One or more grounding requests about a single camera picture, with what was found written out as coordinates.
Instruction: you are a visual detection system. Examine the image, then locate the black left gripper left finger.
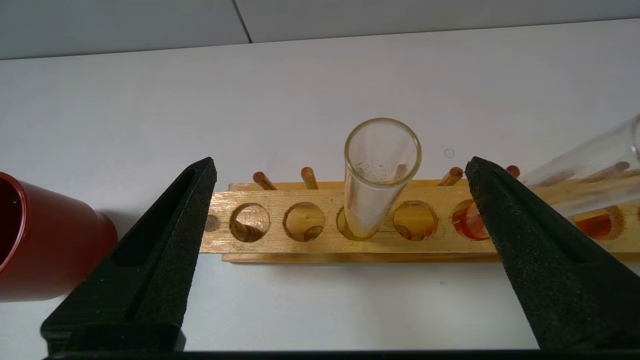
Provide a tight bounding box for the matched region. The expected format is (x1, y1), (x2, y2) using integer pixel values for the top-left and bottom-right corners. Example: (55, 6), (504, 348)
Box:
(41, 157), (218, 355)

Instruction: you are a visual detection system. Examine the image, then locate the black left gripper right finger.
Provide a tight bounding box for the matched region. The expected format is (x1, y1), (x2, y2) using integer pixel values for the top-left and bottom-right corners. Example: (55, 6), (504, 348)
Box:
(465, 156), (640, 351)

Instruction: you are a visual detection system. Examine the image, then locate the yellow pigment glass test tube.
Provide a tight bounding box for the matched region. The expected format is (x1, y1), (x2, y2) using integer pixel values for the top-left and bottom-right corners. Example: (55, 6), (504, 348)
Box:
(344, 118), (422, 242)

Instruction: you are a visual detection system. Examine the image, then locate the orange pigment glass test tube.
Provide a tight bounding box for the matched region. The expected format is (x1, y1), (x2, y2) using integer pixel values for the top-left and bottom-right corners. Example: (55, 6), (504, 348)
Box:
(452, 114), (640, 242)

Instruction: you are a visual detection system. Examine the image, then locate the wooden test tube rack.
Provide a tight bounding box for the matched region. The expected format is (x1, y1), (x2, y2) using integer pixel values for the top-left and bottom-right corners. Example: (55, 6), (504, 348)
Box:
(200, 166), (640, 264)

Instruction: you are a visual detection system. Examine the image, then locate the red plastic cup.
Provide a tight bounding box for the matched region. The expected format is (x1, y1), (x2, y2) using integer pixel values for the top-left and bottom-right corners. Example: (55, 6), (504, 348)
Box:
(0, 171), (119, 303)

